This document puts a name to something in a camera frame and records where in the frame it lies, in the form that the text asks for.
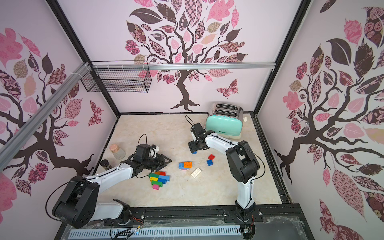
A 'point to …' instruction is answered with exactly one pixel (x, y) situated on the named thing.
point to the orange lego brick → (187, 165)
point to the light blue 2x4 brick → (181, 166)
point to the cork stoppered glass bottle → (119, 153)
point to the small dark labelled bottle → (105, 164)
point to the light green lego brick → (160, 183)
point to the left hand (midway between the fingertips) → (171, 165)
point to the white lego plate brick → (196, 172)
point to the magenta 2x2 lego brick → (155, 186)
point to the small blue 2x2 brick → (209, 162)
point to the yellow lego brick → (153, 179)
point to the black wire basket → (133, 76)
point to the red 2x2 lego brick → (162, 173)
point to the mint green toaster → (225, 120)
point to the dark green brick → (151, 174)
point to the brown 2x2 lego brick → (157, 172)
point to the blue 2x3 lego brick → (194, 152)
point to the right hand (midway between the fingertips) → (196, 144)
